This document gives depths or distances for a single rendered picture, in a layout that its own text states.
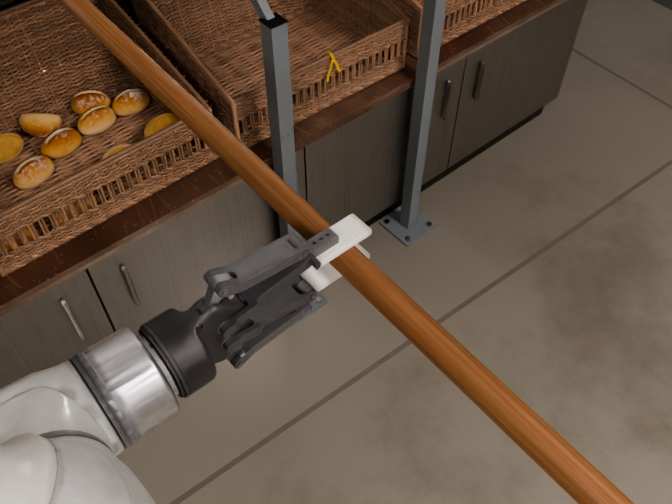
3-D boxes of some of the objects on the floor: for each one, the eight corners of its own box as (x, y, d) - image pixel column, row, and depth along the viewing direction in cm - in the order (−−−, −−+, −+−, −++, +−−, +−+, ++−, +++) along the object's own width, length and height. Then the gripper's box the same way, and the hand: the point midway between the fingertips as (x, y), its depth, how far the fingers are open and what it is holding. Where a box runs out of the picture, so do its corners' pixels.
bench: (-149, 384, 188) (-299, 251, 143) (449, 55, 288) (470, -83, 244) (-78, 544, 161) (-237, 443, 116) (556, 120, 261) (601, -23, 216)
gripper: (114, 284, 55) (338, 157, 64) (154, 381, 67) (337, 262, 77) (161, 345, 51) (392, 201, 61) (194, 435, 63) (381, 304, 73)
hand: (336, 252), depth 67 cm, fingers closed on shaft, 3 cm apart
